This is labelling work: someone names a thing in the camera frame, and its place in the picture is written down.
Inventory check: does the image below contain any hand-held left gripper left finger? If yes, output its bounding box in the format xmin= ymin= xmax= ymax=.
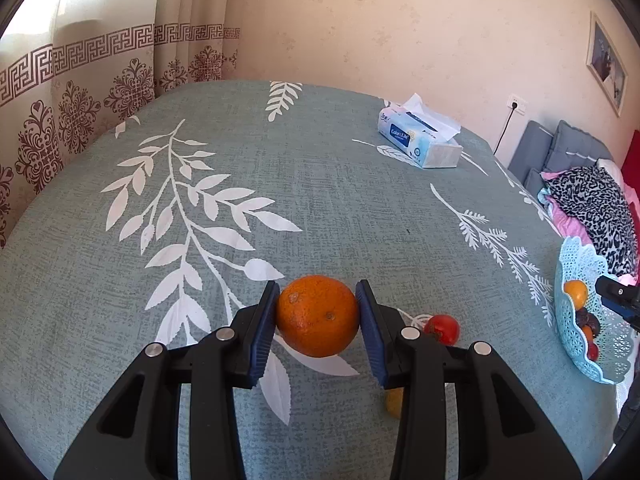
xmin=52 ymin=280 xmax=282 ymax=480

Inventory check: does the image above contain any yellow-orange kumquat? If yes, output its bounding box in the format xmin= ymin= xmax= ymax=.
xmin=564 ymin=280 xmax=589 ymax=311

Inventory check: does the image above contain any dark cloth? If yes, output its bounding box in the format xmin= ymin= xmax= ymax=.
xmin=612 ymin=340 xmax=640 ymax=446

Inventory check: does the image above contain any teal leaf-print tablecloth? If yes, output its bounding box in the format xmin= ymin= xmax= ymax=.
xmin=0 ymin=80 xmax=626 ymax=480

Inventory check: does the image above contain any large red tomato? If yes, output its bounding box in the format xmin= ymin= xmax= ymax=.
xmin=424 ymin=314 xmax=461 ymax=347

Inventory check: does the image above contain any grey cushion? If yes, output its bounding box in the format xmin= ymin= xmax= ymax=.
xmin=542 ymin=120 xmax=613 ymax=173
xmin=507 ymin=120 xmax=555 ymax=196

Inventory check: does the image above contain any framed wall picture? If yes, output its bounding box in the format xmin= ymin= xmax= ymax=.
xmin=586 ymin=11 xmax=628 ymax=118

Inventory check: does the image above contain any round orange mandarin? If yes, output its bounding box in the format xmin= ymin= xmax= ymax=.
xmin=276 ymin=275 xmax=360 ymax=358

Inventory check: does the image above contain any blue white tissue pack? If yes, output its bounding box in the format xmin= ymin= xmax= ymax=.
xmin=377 ymin=93 xmax=463 ymax=169

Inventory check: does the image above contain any light blue plastic basket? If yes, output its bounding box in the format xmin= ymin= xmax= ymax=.
xmin=554 ymin=236 xmax=638 ymax=386

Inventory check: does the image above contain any white pillow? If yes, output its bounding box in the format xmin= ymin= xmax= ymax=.
xmin=595 ymin=158 xmax=626 ymax=186

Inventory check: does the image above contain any small oval orange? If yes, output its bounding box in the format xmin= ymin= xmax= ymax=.
xmin=384 ymin=387 xmax=405 ymax=420

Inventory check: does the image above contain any leopard-print cloth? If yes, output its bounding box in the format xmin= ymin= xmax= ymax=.
xmin=547 ymin=165 xmax=640 ymax=277

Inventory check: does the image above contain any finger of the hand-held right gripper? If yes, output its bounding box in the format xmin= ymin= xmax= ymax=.
xmin=595 ymin=274 xmax=640 ymax=333

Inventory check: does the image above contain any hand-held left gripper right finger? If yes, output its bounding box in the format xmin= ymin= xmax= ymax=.
xmin=355 ymin=280 xmax=583 ymax=480

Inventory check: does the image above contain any red cloth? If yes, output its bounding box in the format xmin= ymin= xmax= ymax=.
xmin=620 ymin=130 xmax=640 ymax=196

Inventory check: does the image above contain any black power cable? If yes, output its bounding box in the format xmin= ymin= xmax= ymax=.
xmin=492 ymin=107 xmax=516 ymax=156

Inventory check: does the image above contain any beige patterned curtain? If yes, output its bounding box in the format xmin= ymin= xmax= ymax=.
xmin=0 ymin=0 xmax=241 ymax=251

